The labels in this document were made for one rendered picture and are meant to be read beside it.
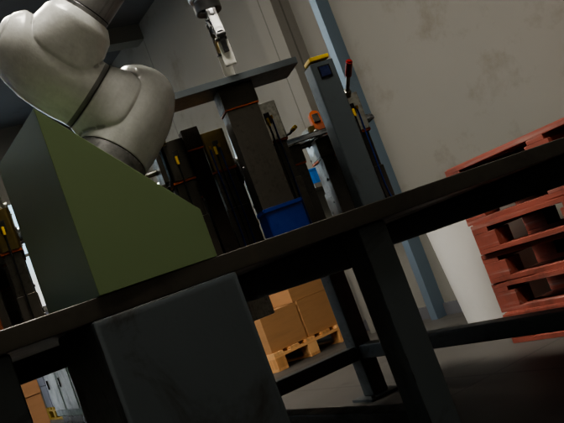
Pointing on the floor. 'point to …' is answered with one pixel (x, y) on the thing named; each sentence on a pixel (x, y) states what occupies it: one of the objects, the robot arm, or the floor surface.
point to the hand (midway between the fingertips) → (230, 68)
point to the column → (176, 362)
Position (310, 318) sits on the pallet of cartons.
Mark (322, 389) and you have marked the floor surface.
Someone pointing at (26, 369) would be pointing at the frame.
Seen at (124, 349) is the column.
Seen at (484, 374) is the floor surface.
